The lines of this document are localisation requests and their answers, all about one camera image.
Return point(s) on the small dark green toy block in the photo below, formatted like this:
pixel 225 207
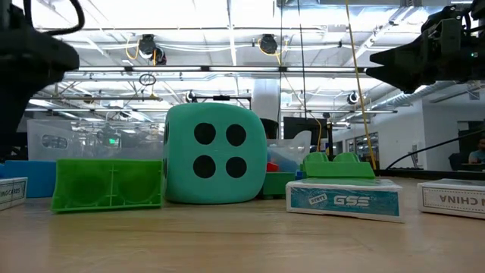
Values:
pixel 276 186

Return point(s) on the green two-stud toy block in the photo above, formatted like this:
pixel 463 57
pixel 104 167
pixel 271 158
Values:
pixel 341 170

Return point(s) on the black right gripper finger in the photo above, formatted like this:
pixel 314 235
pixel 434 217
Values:
pixel 409 53
pixel 409 77

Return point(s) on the black monitor screen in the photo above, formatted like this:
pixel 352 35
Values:
pixel 303 125

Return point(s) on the long dark blue toy block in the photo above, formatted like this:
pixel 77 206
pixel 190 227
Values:
pixel 299 175

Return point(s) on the silver ceiling duct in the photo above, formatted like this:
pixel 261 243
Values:
pixel 428 93

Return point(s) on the teal playing card deck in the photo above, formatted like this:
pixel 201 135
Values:
pixel 341 201

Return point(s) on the red toy block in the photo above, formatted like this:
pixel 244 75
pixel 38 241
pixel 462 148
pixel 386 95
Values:
pixel 273 167

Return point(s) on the blue rounded toy block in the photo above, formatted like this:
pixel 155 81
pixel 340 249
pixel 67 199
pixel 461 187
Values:
pixel 30 178

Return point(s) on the clear plastic bin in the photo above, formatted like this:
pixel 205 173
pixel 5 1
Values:
pixel 291 142
pixel 94 144

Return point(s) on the white building column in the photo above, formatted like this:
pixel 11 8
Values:
pixel 265 98

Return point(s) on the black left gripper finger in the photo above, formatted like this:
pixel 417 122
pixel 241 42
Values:
pixel 22 64

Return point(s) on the person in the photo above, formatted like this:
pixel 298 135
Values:
pixel 478 155

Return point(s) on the black gantry frame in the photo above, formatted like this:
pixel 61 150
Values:
pixel 221 98

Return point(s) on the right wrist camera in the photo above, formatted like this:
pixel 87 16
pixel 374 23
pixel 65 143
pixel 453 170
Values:
pixel 443 36

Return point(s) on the teal foam die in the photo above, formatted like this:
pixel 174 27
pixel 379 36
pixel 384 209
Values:
pixel 178 182

